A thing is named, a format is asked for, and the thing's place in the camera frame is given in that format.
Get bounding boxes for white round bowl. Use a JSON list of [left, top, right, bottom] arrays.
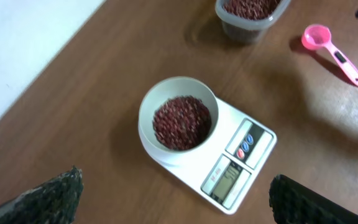
[[138, 77, 219, 158]]

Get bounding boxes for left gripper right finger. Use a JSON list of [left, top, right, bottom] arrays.
[[269, 174, 358, 224]]

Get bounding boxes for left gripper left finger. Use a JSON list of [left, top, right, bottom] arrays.
[[0, 166, 84, 223]]

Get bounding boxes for clear plastic bean container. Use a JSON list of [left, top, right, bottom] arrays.
[[215, 0, 291, 44]]

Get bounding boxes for white digital kitchen scale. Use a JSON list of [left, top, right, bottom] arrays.
[[137, 96, 278, 215]]

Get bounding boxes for red beans in bowl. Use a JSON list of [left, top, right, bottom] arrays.
[[152, 96, 212, 151]]

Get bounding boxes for pink measuring scoop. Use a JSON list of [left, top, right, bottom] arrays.
[[301, 24, 358, 87]]

